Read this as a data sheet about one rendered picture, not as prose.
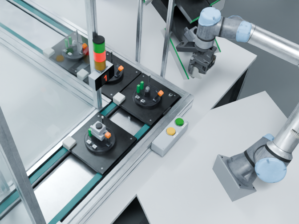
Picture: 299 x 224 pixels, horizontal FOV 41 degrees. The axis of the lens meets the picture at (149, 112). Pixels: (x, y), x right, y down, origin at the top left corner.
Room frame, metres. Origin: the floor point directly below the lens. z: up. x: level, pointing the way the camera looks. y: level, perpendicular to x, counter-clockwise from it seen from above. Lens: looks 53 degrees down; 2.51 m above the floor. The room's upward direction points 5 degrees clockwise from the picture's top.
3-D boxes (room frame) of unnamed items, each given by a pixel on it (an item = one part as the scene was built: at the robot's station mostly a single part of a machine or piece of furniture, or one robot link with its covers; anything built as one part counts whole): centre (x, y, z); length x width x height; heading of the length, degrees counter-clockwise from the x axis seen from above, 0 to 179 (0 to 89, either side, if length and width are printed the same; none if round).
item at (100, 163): (0.97, 0.21, 0.96); 0.24 x 0.24 x 0.02; 57
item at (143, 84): (1.25, 0.02, 1.01); 0.24 x 0.24 x 0.13; 57
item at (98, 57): (1.16, 0.23, 1.34); 0.05 x 0.05 x 0.05
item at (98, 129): (0.98, 0.22, 1.06); 0.08 x 0.04 x 0.07; 57
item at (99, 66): (1.16, 0.23, 1.29); 0.05 x 0.05 x 0.05
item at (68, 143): (0.94, 0.35, 0.97); 0.05 x 0.05 x 0.04; 57
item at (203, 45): (1.18, -0.19, 1.45); 0.08 x 0.08 x 0.05
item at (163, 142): (1.07, -0.11, 0.93); 0.21 x 0.07 x 0.06; 147
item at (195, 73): (1.16, -0.18, 1.27); 0.06 x 0.03 x 0.09; 57
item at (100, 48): (1.16, 0.23, 1.39); 0.05 x 0.05 x 0.05
